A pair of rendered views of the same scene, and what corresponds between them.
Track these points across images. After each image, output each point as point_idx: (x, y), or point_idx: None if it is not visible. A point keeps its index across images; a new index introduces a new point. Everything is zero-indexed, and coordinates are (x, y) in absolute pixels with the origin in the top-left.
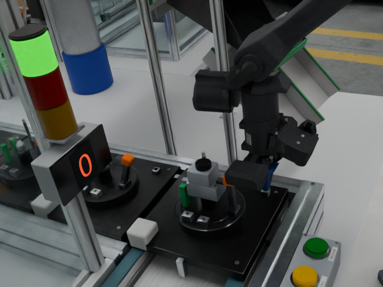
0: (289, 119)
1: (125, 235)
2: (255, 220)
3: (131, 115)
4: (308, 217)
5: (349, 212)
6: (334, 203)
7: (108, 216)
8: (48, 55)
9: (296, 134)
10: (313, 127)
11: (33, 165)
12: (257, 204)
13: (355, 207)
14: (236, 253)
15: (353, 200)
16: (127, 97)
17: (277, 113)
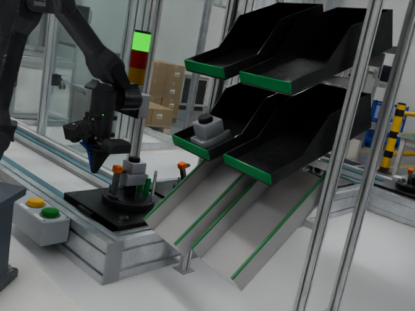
0: (110, 140)
1: None
2: (100, 208)
3: (357, 269)
4: (80, 224)
5: (93, 300)
6: (113, 300)
7: (163, 186)
8: (134, 41)
9: (81, 124)
10: (78, 125)
11: None
12: (115, 213)
13: (95, 306)
14: (81, 195)
15: (105, 310)
16: (404, 279)
17: (91, 107)
